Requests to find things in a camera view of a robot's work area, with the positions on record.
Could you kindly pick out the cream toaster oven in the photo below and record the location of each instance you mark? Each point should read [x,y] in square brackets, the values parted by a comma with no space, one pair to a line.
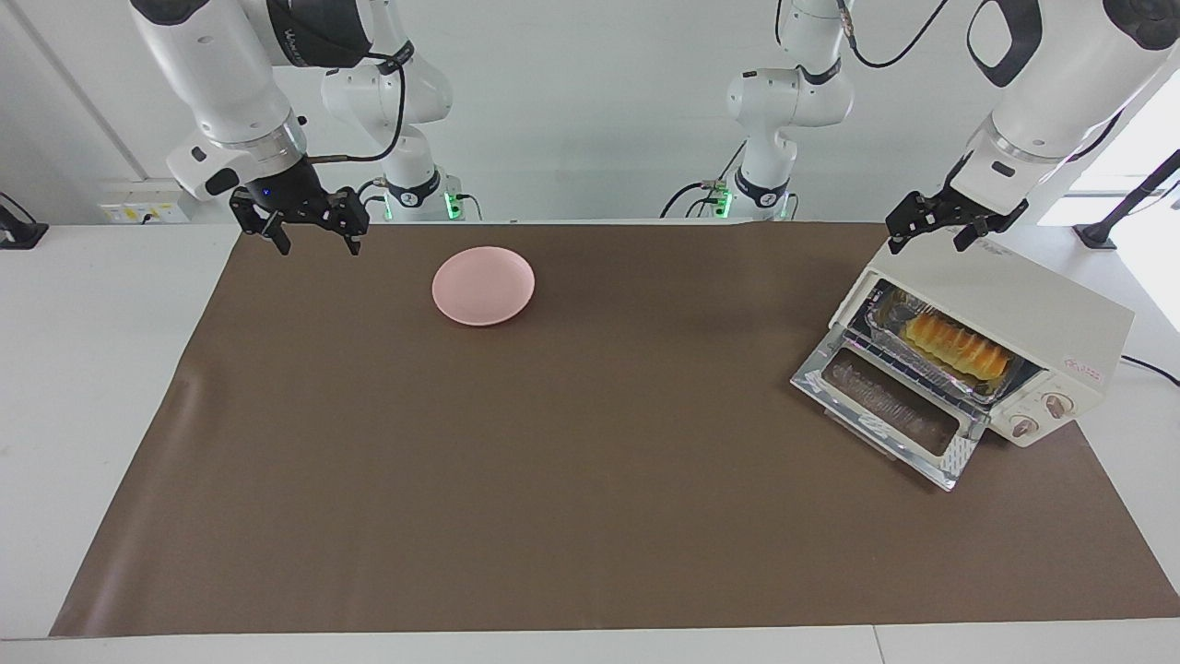
[1014,286]

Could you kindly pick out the aluminium foil baking tray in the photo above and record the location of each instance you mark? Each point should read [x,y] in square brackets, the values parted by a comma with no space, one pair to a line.
[885,318]

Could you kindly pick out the glass oven door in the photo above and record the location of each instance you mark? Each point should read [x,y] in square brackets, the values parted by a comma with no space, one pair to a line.
[885,410]

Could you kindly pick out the sliced yellow bread loaf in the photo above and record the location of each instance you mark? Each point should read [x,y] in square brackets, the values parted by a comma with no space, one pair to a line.
[954,346]

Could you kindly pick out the black camera stand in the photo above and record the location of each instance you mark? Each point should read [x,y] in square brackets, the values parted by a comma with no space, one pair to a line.
[1097,235]

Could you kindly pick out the large cream oven knob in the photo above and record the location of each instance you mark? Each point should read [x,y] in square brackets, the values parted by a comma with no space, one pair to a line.
[1056,404]

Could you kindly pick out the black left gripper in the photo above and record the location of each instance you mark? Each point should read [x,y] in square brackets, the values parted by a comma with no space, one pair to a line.
[926,207]

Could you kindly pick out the white wall socket strip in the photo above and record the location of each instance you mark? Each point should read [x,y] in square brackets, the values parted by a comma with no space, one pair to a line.
[138,210]

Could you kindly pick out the small cream oven knob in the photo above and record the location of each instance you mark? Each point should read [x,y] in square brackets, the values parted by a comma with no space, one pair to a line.
[1023,427]

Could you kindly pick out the brown table mat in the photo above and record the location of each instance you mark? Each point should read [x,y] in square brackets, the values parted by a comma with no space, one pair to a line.
[645,516]

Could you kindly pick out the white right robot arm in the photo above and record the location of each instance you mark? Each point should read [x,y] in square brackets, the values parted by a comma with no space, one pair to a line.
[221,74]

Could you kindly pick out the pink round plate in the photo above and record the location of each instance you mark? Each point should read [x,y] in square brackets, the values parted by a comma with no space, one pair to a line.
[484,286]

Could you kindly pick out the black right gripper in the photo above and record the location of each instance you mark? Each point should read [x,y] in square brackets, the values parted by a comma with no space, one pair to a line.
[295,203]

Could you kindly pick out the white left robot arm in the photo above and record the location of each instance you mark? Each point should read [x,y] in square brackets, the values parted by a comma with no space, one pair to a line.
[1060,83]

